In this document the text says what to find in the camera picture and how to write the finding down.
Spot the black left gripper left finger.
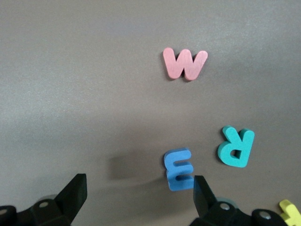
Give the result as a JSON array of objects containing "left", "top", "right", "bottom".
[{"left": 0, "top": 173, "right": 88, "bottom": 226}]

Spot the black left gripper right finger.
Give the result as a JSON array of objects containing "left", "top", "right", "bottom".
[{"left": 190, "top": 175, "right": 288, "bottom": 226}]

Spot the brown table cover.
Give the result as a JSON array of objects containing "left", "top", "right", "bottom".
[{"left": 0, "top": 0, "right": 301, "bottom": 226}]

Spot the blue letter E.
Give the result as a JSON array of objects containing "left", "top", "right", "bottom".
[{"left": 163, "top": 147, "right": 195, "bottom": 192}]

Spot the pink letter W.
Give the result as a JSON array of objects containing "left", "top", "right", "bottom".
[{"left": 162, "top": 47, "right": 209, "bottom": 82}]

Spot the yellow letter H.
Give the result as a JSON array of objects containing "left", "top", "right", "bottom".
[{"left": 278, "top": 199, "right": 301, "bottom": 226}]

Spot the teal letter R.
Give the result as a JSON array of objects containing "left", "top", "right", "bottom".
[{"left": 216, "top": 125, "right": 255, "bottom": 169}]

